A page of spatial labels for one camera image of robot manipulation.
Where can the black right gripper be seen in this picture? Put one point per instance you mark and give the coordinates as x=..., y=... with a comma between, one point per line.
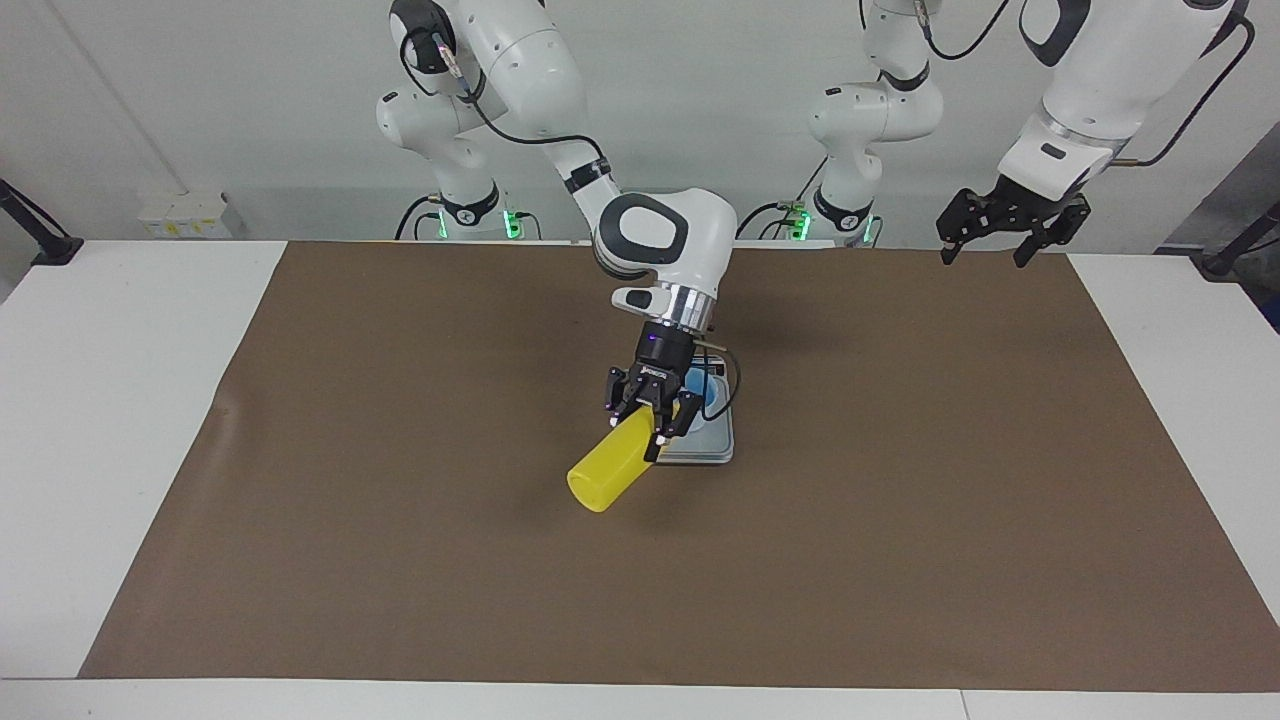
x=662, y=380

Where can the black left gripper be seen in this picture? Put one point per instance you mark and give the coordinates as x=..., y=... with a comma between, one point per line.
x=1025, y=205

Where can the light blue plastic cup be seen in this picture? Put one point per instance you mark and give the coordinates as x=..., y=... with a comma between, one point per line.
x=712, y=392

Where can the yellow squeeze seasoning bottle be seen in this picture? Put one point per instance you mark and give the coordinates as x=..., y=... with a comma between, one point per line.
x=610, y=470

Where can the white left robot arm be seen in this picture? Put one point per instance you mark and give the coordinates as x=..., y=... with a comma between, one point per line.
x=1100, y=70

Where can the silver digital kitchen scale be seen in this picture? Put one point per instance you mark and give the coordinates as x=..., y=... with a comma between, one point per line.
x=705, y=445

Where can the brown paper table mat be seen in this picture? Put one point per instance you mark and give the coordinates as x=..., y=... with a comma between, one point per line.
x=600, y=600

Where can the blue object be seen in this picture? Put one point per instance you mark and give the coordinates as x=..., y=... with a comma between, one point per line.
x=1274, y=318

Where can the black camera stand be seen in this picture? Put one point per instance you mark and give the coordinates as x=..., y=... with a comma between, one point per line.
x=1225, y=262
x=55, y=245

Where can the white wall socket box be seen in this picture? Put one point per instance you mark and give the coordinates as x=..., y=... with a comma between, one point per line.
x=180, y=215

